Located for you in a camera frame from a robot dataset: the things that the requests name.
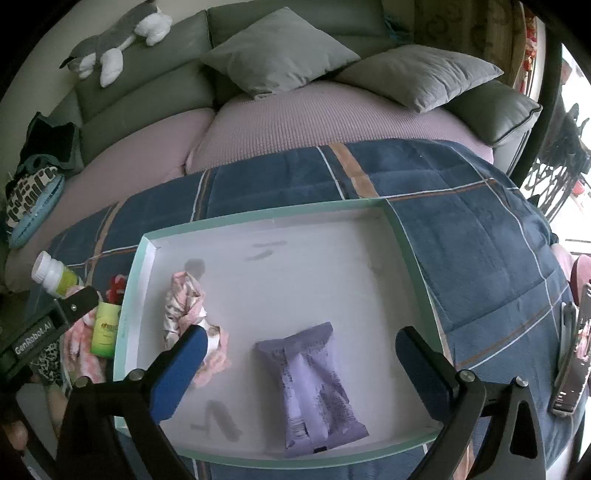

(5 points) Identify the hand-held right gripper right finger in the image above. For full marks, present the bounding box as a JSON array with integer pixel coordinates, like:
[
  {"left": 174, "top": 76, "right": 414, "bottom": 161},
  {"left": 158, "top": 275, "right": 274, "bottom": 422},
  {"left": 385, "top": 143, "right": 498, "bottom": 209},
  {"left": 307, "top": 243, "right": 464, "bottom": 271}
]
[{"left": 394, "top": 325, "right": 561, "bottom": 480}]

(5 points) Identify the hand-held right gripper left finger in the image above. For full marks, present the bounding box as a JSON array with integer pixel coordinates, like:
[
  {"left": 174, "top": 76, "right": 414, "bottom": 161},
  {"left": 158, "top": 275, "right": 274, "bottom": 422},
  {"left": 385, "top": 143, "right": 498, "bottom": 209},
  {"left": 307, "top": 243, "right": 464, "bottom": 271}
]
[{"left": 55, "top": 324, "right": 208, "bottom": 480}]

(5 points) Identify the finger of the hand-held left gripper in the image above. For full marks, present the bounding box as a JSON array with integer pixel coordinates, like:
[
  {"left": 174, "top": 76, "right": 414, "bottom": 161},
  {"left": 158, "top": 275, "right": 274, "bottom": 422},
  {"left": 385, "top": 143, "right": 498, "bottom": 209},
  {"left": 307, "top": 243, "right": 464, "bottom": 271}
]
[{"left": 56, "top": 285, "right": 101, "bottom": 329}]

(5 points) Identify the leopard print cloth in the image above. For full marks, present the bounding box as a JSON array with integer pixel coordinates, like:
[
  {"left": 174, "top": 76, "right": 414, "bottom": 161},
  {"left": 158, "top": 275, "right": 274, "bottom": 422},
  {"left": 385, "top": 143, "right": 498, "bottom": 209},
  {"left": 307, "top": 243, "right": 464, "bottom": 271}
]
[{"left": 30, "top": 339, "right": 66, "bottom": 386}]

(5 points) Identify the green tube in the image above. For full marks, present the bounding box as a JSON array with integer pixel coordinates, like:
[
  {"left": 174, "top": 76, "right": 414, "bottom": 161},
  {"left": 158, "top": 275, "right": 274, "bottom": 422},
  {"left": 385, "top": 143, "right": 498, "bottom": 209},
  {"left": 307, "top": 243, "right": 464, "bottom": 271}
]
[{"left": 90, "top": 302, "right": 122, "bottom": 358}]

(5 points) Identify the pink floral cloth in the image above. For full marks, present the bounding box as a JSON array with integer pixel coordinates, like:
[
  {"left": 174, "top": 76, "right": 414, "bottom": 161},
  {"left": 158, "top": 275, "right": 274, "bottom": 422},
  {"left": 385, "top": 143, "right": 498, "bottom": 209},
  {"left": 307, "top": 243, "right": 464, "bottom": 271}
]
[{"left": 62, "top": 314, "right": 116, "bottom": 385}]

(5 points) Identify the pink floral scarf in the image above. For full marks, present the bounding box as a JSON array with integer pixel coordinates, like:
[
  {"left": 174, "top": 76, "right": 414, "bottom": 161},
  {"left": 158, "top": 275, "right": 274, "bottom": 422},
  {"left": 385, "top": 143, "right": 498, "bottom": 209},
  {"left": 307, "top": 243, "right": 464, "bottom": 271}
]
[{"left": 161, "top": 270, "right": 232, "bottom": 388}]

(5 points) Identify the glass tray with items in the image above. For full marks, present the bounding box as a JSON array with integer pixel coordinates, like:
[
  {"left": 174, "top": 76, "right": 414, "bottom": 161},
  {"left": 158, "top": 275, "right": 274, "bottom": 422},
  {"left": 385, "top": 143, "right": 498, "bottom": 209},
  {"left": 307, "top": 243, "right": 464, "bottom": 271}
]
[{"left": 112, "top": 198, "right": 455, "bottom": 469}]

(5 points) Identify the person's left hand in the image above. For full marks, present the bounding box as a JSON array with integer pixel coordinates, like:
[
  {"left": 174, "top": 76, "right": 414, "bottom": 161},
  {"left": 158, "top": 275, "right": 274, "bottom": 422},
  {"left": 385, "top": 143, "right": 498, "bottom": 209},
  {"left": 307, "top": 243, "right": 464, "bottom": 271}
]
[{"left": 0, "top": 418, "right": 31, "bottom": 455}]

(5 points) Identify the red white scrunchie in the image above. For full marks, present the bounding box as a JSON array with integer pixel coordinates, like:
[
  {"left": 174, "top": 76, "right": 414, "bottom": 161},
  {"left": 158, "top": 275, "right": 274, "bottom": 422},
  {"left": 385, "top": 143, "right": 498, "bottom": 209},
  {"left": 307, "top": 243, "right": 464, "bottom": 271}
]
[{"left": 104, "top": 274, "right": 128, "bottom": 305}]

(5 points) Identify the white pill bottle green label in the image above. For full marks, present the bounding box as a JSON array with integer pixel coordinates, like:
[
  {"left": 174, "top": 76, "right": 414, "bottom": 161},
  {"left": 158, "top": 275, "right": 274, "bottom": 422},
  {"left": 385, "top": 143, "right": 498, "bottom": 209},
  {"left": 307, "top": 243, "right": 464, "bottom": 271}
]
[{"left": 31, "top": 250, "right": 80, "bottom": 299}]

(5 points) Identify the blue oval pillow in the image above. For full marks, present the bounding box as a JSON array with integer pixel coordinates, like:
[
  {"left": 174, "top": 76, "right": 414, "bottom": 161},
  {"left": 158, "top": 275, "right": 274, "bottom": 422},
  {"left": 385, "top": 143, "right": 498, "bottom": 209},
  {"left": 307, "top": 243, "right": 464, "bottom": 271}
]
[{"left": 8, "top": 174, "right": 68, "bottom": 248}]

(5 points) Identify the purple wipes packet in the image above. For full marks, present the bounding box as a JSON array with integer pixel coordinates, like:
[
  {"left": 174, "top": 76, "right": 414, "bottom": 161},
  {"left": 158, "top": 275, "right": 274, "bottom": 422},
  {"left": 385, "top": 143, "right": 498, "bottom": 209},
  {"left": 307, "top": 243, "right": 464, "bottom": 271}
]
[{"left": 255, "top": 322, "right": 370, "bottom": 459}]

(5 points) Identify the black white patterned pillow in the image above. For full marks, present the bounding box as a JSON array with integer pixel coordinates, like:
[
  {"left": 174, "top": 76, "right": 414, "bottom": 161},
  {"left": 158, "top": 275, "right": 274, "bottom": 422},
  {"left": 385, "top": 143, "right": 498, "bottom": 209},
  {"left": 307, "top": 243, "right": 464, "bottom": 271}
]
[{"left": 4, "top": 165, "right": 60, "bottom": 232}]

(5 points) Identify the blue plaid blanket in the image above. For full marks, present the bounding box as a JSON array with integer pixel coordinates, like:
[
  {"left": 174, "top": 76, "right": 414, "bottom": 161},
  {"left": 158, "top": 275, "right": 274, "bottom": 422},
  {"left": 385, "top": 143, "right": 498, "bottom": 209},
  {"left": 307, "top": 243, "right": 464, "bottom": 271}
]
[{"left": 46, "top": 138, "right": 583, "bottom": 480}]

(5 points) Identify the pink sofa seat cover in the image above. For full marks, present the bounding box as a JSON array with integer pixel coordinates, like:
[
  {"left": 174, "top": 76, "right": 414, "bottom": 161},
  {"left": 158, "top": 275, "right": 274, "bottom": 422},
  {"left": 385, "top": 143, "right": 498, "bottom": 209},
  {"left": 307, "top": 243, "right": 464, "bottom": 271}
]
[
  {"left": 7, "top": 107, "right": 218, "bottom": 291},
  {"left": 185, "top": 79, "right": 495, "bottom": 176}
]

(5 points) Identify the dark teal bag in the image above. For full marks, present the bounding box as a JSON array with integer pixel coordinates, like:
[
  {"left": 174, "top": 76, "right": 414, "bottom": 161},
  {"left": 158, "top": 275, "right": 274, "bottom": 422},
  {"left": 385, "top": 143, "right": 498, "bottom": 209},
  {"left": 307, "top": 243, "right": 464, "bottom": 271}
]
[{"left": 16, "top": 113, "right": 85, "bottom": 178}]

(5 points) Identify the dark pink round object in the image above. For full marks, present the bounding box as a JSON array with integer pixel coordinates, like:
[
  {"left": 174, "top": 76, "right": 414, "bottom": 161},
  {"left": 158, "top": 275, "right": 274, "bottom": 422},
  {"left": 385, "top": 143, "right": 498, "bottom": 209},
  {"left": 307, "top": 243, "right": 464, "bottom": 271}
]
[{"left": 570, "top": 256, "right": 591, "bottom": 297}]

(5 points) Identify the grey-green sofa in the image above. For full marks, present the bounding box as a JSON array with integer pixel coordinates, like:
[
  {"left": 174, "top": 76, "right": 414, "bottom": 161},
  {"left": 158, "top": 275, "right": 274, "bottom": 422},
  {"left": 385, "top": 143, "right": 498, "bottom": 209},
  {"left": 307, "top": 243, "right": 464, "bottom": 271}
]
[{"left": 4, "top": 0, "right": 546, "bottom": 296}]

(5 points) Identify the black iron railing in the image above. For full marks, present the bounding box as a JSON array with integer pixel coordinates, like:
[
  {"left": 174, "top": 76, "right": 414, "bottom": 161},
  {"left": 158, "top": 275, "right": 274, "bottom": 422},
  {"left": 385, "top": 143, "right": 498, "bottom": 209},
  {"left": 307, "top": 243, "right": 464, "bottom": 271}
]
[{"left": 524, "top": 104, "right": 591, "bottom": 219}]

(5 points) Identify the grey white plush cat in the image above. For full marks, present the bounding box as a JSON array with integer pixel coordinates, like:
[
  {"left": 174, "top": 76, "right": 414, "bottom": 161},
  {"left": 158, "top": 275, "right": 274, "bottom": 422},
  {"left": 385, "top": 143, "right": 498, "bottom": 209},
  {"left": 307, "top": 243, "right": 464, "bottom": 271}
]
[{"left": 59, "top": 0, "right": 174, "bottom": 88}]

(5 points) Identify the dark cushion with piping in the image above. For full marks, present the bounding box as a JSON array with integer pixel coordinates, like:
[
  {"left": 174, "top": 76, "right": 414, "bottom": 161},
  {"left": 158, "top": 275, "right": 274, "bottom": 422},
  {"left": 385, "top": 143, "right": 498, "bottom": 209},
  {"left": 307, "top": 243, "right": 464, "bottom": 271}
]
[{"left": 443, "top": 82, "right": 544, "bottom": 148}]

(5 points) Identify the grey square cushion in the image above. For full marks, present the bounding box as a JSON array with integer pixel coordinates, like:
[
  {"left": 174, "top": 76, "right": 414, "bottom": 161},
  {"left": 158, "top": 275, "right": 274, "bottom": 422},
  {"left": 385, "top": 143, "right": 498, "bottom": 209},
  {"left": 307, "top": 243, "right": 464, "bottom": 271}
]
[
  {"left": 199, "top": 6, "right": 362, "bottom": 97},
  {"left": 333, "top": 44, "right": 505, "bottom": 114}
]

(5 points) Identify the beige patterned curtain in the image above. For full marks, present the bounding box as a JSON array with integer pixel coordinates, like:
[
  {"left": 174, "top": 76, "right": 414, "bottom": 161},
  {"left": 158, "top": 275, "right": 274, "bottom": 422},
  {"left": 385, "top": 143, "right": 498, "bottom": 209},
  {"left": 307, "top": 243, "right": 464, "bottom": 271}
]
[{"left": 413, "top": 0, "right": 528, "bottom": 88}]

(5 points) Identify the dark window frame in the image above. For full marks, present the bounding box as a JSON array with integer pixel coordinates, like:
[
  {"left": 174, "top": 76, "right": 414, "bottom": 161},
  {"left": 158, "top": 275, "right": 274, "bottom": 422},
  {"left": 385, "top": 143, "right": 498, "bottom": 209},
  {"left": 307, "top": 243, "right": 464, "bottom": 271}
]
[{"left": 508, "top": 18, "right": 570, "bottom": 190}]

